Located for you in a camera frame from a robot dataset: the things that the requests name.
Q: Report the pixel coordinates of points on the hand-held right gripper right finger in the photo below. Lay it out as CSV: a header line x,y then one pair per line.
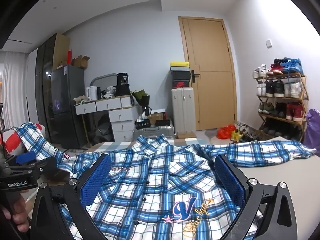
x,y
230,180

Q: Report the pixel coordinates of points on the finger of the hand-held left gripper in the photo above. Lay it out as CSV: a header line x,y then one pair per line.
x,y
50,167
25,158

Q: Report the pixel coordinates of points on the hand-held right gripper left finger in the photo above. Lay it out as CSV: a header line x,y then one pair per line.
x,y
96,180

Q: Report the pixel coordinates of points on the blue plaid shirt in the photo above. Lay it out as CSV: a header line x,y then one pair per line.
x,y
160,180

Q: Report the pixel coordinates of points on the person's left hand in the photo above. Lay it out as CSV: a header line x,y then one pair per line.
x,y
22,210

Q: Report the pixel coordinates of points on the red and white plush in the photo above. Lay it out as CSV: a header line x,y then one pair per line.
x,y
12,142

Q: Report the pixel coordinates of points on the yellow toy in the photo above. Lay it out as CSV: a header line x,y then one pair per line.
x,y
236,136

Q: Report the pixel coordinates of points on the red plastic bag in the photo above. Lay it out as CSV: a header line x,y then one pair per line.
x,y
225,132

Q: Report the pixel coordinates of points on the black backpack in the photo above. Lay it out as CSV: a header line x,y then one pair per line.
x,y
105,130

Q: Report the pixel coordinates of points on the white desk with drawers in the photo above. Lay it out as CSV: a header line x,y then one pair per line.
x,y
121,120

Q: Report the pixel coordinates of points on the white curtain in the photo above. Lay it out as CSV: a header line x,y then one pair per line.
x,y
15,92

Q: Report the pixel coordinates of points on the dark grey refrigerator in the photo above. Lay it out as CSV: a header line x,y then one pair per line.
x,y
67,100

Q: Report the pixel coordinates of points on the black box with teal print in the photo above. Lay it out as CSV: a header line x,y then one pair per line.
x,y
143,124

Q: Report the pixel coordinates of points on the silver suitcase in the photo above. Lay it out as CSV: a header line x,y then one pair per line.
x,y
155,132

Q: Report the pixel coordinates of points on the white upright suitcase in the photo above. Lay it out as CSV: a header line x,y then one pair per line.
x,y
183,112

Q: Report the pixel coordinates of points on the white electric kettle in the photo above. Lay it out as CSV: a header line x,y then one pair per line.
x,y
91,93

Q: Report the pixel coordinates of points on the brown cardboard box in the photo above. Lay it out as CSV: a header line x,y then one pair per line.
x,y
156,118

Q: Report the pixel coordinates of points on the black bottle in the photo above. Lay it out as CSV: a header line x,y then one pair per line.
x,y
99,93

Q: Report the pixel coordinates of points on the black pouch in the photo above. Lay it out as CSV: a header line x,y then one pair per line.
x,y
163,123

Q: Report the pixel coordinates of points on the dark glass wardrobe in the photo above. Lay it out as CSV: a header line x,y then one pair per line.
x,y
45,67

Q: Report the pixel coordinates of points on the black wrapped bouquet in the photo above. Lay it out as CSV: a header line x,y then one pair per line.
x,y
141,97

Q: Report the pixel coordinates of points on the purple bag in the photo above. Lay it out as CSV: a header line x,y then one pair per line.
x,y
313,130

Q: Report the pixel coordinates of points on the black bag with white label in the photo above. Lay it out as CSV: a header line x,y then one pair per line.
x,y
122,85

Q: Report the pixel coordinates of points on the wooden door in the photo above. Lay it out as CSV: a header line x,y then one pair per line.
x,y
215,80

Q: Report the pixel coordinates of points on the grey curved chair back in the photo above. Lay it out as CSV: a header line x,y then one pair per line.
x,y
100,78

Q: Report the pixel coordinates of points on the black shoe box red logo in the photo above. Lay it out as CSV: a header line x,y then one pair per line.
x,y
180,84

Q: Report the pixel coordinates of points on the wooden shoe rack with shoes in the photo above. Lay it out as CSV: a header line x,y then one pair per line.
x,y
291,90

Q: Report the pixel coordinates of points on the open cardboard boxes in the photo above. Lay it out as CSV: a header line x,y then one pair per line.
x,y
81,62

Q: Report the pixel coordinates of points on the plain black shoe box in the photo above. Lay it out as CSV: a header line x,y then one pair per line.
x,y
180,75

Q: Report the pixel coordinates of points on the yellow-lidded shoe box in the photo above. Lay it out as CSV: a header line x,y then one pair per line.
x,y
180,66

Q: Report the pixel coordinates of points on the white light switch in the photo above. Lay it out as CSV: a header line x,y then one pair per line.
x,y
268,43

